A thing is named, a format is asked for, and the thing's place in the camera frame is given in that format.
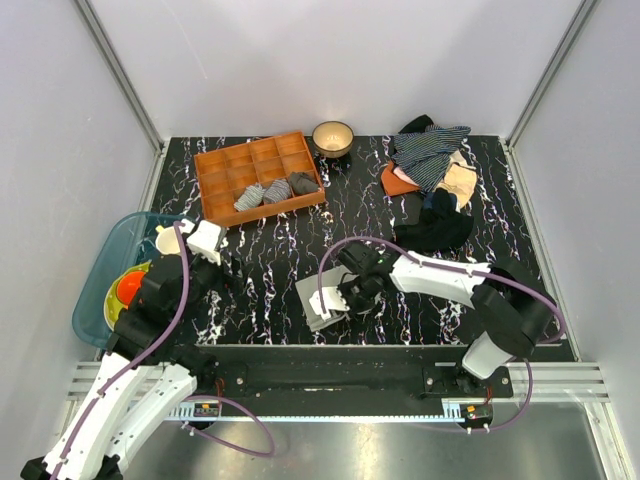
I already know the orange cup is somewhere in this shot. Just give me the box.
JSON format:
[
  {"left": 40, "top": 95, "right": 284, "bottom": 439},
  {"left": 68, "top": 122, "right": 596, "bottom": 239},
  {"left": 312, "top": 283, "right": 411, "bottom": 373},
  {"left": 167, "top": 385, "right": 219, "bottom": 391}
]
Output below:
[{"left": 116, "top": 271, "right": 146, "bottom": 307}]

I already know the striped rolled underwear middle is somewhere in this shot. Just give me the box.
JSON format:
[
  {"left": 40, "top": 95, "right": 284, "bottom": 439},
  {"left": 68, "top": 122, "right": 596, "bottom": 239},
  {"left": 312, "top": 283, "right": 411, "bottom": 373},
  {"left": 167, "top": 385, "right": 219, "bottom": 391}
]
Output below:
[{"left": 263, "top": 179, "right": 292, "bottom": 205}]

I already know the orange cloth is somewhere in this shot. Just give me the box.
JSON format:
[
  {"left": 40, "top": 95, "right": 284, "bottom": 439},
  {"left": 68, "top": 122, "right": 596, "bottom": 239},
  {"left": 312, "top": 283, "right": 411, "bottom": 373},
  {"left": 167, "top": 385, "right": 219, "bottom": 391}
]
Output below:
[{"left": 380, "top": 161, "right": 420, "bottom": 197}]

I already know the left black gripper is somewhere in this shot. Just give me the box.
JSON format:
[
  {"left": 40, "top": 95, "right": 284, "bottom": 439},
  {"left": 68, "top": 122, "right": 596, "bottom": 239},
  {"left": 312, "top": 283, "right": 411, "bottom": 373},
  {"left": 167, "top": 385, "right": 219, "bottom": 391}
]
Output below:
[{"left": 173, "top": 232, "right": 253, "bottom": 321}]

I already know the cream mug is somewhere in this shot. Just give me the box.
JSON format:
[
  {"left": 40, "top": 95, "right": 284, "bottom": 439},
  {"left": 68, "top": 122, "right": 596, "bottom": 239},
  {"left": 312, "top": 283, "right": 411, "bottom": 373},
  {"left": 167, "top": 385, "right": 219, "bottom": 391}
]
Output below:
[{"left": 155, "top": 225, "right": 183, "bottom": 255}]

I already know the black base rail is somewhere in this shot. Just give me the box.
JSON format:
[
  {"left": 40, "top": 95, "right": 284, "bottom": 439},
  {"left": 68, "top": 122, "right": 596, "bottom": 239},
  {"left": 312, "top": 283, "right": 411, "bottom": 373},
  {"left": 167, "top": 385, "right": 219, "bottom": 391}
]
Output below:
[{"left": 196, "top": 346, "right": 513, "bottom": 420}]

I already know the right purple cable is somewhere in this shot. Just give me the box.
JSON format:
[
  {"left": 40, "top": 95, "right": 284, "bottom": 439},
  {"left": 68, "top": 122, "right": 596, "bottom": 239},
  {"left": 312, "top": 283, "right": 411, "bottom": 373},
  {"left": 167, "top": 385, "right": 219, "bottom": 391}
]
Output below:
[{"left": 317, "top": 236, "right": 568, "bottom": 434}]

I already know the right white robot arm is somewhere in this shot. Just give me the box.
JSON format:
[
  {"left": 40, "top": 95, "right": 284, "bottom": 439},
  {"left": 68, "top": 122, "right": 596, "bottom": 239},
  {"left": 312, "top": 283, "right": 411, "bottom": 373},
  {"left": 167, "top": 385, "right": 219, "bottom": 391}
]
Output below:
[{"left": 337, "top": 239, "right": 561, "bottom": 397}]

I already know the black underwear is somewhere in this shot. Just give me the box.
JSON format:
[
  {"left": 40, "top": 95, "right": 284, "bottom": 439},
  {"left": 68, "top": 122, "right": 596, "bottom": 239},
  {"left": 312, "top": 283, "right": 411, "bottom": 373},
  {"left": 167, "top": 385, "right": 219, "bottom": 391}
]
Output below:
[{"left": 394, "top": 189, "right": 474, "bottom": 254}]

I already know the dark grey rolled underwear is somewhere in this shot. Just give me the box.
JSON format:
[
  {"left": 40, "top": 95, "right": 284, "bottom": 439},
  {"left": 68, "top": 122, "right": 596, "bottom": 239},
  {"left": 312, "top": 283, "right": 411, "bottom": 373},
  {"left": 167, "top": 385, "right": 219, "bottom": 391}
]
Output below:
[{"left": 288, "top": 172, "right": 320, "bottom": 196}]

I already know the yellow-green dotted plate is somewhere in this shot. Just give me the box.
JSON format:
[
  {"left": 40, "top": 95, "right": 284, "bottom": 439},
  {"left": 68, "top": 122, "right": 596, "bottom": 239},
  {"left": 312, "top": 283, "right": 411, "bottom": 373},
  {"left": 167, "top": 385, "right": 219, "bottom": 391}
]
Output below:
[{"left": 103, "top": 261, "right": 151, "bottom": 330}]

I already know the beige underwear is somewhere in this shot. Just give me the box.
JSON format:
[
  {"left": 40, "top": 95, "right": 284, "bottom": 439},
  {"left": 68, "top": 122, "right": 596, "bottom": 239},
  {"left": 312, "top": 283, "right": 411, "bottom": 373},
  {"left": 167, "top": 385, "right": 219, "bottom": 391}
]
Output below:
[{"left": 436, "top": 151, "right": 478, "bottom": 211}]

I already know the striped rolled underwear left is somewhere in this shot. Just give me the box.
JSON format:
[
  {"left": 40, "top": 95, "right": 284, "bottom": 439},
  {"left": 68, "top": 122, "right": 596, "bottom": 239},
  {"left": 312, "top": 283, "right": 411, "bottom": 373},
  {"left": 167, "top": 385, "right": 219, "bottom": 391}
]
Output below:
[{"left": 234, "top": 183, "right": 265, "bottom": 212}]

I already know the orange compartment tray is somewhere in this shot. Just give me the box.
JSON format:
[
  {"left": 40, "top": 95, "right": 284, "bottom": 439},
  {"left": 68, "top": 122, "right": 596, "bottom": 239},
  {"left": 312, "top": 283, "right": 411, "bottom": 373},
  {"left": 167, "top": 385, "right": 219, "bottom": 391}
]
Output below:
[{"left": 194, "top": 131, "right": 326, "bottom": 227}]

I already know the beige bowl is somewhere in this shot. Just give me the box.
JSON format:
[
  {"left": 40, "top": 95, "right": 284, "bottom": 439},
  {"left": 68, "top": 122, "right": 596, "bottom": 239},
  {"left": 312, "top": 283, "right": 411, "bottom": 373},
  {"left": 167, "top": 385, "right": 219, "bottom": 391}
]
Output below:
[{"left": 312, "top": 121, "right": 354, "bottom": 158}]

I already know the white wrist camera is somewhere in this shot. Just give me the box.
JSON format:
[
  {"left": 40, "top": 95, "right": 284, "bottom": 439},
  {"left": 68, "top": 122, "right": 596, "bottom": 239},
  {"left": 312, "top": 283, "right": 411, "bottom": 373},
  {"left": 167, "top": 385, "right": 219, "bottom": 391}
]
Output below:
[
  {"left": 309, "top": 286, "right": 350, "bottom": 321},
  {"left": 180, "top": 219, "right": 227, "bottom": 266}
]

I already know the blue plastic tub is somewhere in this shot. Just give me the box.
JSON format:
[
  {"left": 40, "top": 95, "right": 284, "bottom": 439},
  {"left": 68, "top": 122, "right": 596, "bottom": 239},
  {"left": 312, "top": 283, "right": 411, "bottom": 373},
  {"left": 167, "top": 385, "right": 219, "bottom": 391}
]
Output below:
[{"left": 72, "top": 211, "right": 193, "bottom": 350}]

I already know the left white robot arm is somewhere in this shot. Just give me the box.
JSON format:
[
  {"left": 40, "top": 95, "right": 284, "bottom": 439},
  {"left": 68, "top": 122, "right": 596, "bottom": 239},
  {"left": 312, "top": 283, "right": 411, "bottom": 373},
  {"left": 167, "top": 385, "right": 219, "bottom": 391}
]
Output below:
[{"left": 20, "top": 252, "right": 244, "bottom": 479}]

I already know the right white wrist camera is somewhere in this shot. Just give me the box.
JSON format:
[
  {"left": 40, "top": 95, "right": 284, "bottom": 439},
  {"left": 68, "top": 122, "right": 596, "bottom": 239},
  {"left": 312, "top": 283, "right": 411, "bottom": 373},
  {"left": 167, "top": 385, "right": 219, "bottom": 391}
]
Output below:
[{"left": 309, "top": 286, "right": 350, "bottom": 321}]

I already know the striped rolled underwear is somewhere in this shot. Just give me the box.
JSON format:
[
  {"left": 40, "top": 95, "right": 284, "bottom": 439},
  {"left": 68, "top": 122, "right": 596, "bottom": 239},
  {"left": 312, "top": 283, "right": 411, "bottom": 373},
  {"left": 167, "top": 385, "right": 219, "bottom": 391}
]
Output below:
[
  {"left": 234, "top": 183, "right": 265, "bottom": 212},
  {"left": 263, "top": 179, "right": 292, "bottom": 205}
]

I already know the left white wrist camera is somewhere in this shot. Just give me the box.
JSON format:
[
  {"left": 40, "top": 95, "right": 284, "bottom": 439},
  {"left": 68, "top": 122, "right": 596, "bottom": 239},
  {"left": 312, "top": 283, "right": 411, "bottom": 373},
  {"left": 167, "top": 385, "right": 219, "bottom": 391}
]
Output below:
[{"left": 180, "top": 219, "right": 227, "bottom": 266}]

